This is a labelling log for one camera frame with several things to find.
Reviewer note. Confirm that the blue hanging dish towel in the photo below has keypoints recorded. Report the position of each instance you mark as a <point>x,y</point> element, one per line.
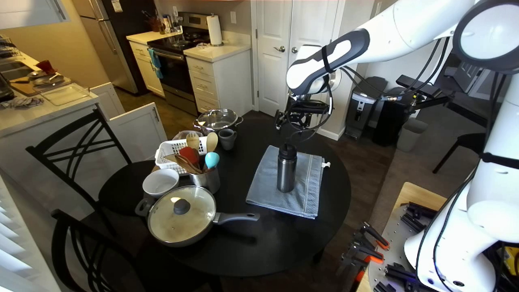
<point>156,63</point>

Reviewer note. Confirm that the red cup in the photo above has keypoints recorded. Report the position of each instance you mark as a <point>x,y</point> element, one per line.
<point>46,67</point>

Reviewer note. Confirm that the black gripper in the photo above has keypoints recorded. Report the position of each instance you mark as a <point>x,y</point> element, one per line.
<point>297,115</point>

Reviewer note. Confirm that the gray trash can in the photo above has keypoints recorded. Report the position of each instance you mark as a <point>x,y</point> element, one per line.
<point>362,106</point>

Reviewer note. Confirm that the white kitchen cabinet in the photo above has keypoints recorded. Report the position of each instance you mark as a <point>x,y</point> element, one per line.
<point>143,58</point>
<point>224,81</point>

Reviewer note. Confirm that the stainless steel stove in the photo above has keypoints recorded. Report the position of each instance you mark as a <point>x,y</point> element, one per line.
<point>175,70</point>

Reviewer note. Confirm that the red spatula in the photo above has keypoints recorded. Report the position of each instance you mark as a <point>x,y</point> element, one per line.
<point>188,156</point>

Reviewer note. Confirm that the dark cylindrical cup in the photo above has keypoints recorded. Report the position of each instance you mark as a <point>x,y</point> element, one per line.
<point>287,153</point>

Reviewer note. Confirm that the white door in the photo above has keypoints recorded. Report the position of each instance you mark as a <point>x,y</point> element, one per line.
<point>273,75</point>
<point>310,21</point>

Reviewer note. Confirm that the light blue folded towel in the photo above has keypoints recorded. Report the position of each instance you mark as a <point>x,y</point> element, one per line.
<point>264,188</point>

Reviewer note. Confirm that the stainless steel refrigerator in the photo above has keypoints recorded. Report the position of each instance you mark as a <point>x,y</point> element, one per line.
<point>107,42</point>

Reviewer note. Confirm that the paper towel roll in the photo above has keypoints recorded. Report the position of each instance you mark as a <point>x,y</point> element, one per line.
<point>214,29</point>

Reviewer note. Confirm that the wooden cutting board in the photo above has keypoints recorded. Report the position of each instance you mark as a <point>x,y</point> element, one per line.
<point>37,84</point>

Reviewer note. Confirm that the wooden spoon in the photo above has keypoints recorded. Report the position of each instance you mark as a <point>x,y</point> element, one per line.
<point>211,141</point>
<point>193,143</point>

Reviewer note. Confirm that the wooden workbench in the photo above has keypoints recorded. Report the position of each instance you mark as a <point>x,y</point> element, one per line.
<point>399,216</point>

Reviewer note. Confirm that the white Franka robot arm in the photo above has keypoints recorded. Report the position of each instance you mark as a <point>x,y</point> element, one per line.
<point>399,26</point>

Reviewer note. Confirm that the white panel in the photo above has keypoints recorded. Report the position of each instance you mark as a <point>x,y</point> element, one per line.
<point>138,130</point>

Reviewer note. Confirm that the white kitchen counter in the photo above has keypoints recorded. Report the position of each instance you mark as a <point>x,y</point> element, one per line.
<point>33,115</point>

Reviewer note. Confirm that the yellow black tool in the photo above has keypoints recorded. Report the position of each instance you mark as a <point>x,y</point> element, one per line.
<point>509,261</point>

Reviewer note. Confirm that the gray cup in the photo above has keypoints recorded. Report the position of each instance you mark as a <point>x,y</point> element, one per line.
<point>227,140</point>

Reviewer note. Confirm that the metal utensil holder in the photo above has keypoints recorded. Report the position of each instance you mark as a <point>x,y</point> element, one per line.
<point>209,180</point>

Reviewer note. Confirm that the black trash can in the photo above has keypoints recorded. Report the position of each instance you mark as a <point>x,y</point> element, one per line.
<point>391,122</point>

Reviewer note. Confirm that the metal pot with glass lid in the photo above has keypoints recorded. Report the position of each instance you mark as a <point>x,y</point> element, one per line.
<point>217,120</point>

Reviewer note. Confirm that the small gray bin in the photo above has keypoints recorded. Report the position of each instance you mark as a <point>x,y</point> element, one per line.
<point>412,136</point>

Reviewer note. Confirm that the gray frying pan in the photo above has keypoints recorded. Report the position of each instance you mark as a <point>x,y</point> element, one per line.
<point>237,217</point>

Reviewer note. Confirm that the white mug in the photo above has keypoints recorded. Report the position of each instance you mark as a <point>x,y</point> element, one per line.
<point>159,182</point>

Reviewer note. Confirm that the glass pan lid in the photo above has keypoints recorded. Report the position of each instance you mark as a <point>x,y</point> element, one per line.
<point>180,216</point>

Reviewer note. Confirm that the black metal chair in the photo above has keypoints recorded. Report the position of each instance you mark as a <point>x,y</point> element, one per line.
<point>41,154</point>
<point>62,237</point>

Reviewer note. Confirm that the round black table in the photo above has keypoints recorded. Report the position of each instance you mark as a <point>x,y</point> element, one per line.
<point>269,237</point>

